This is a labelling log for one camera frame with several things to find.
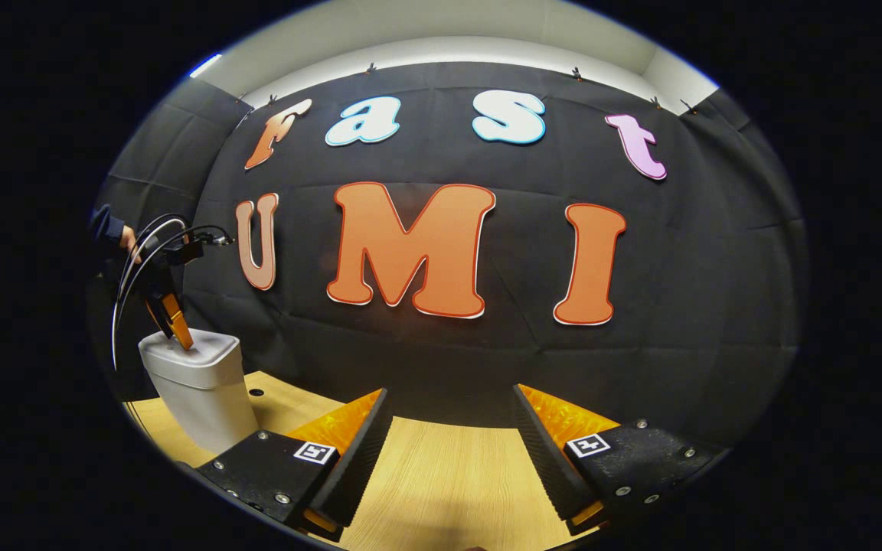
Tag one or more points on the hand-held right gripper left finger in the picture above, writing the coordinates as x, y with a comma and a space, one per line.
360, 459

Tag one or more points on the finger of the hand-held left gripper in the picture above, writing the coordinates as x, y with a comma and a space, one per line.
179, 321
158, 314

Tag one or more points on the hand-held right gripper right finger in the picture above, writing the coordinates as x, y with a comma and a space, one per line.
544, 459

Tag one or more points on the white desktop garbage bin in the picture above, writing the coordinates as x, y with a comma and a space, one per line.
204, 405

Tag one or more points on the wooden desktop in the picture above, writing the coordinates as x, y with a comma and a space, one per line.
449, 490

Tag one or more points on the black backdrop cloth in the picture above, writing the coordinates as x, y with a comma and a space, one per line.
678, 344

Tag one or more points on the row of small cloth clips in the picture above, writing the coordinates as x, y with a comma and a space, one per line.
576, 74

